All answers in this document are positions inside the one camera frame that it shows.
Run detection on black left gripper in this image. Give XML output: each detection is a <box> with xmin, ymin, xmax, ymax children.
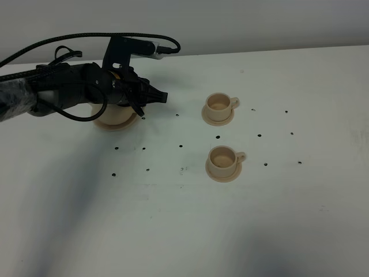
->
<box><xmin>108</xmin><ymin>67</ymin><xmax>168</xmax><ymax>106</ymax></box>

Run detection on brown clay teapot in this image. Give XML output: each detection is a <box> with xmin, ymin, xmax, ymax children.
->
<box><xmin>94</xmin><ymin>104</ymin><xmax>136</xmax><ymax>125</ymax></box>

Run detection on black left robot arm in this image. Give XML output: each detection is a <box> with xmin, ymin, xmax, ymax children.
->
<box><xmin>1</xmin><ymin>63</ymin><xmax>168</xmax><ymax>122</ymax></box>

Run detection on teapot saucer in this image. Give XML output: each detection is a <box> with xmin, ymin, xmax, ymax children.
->
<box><xmin>93</xmin><ymin>114</ymin><xmax>139</xmax><ymax>131</ymax></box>

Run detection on far teacup saucer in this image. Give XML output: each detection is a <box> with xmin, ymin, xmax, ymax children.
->
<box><xmin>201</xmin><ymin>106</ymin><xmax>235</xmax><ymax>126</ymax></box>

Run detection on teacup saucer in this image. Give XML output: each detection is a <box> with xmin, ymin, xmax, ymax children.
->
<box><xmin>205</xmin><ymin>159</ymin><xmax>242</xmax><ymax>183</ymax></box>
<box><xmin>201</xmin><ymin>106</ymin><xmax>235</xmax><ymax>126</ymax></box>

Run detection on far brown teacup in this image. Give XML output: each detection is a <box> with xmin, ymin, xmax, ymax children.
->
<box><xmin>204</xmin><ymin>93</ymin><xmax>240</xmax><ymax>121</ymax></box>

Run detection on brown teacup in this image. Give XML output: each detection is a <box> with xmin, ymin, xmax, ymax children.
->
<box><xmin>207</xmin><ymin>145</ymin><xmax>246</xmax><ymax>169</ymax></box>
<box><xmin>204</xmin><ymin>93</ymin><xmax>240</xmax><ymax>121</ymax></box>

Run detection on near brown teacup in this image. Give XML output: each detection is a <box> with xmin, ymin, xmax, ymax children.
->
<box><xmin>207</xmin><ymin>145</ymin><xmax>246</xmax><ymax>169</ymax></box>

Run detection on near teacup saucer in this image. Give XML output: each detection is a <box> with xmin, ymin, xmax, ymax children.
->
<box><xmin>205</xmin><ymin>159</ymin><xmax>242</xmax><ymax>183</ymax></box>

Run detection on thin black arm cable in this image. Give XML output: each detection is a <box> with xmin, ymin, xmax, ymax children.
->
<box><xmin>37</xmin><ymin>45</ymin><xmax>145</xmax><ymax>122</ymax></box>

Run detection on black left camera bracket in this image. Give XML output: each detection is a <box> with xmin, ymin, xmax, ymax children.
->
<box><xmin>102</xmin><ymin>36</ymin><xmax>148</xmax><ymax>72</ymax></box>

